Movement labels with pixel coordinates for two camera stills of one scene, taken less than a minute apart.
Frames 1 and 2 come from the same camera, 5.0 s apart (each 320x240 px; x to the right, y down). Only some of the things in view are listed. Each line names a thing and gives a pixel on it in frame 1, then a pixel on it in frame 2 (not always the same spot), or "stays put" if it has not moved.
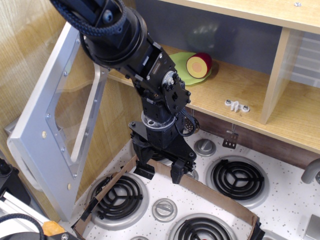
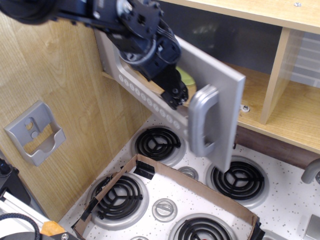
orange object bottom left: x=51 y=228 stays put
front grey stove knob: x=164 y=209 stays put
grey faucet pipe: x=312 y=167 stays put
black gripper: x=171 y=145 → x=175 y=92
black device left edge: x=11 y=182 stays put
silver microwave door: x=36 y=146 → x=212 y=112
